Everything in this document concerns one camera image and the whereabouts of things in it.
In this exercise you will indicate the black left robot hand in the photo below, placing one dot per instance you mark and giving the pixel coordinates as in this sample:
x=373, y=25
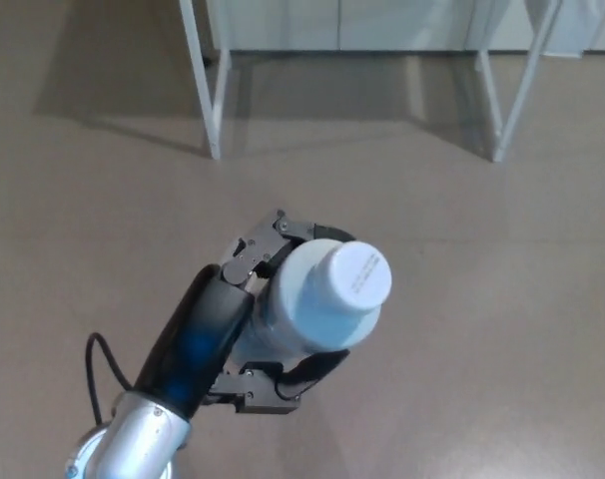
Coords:
x=205, y=319

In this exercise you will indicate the white plastic bottle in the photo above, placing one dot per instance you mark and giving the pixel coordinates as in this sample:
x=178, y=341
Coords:
x=327, y=299

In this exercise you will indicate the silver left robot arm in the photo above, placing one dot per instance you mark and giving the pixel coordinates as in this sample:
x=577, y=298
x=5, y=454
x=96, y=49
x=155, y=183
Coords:
x=128, y=439

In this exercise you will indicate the white cabinet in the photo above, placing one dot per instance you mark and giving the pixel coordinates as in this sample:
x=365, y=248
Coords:
x=382, y=25

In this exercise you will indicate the white metal table frame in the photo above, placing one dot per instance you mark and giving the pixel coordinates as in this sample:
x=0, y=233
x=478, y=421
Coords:
x=212, y=85

